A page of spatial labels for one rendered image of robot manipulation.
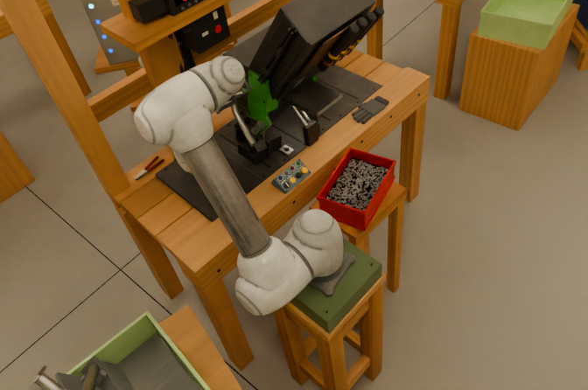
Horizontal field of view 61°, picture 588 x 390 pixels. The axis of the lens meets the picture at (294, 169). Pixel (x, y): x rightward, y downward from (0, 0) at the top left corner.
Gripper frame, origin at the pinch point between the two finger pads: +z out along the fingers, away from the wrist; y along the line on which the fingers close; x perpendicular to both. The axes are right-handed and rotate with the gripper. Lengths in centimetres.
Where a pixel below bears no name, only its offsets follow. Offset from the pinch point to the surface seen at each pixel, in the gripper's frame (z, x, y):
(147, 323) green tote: -73, 6, -64
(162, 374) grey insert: -77, 2, -81
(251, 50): 18.6, 3.6, 15.4
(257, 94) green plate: 4.4, -4.8, -5.5
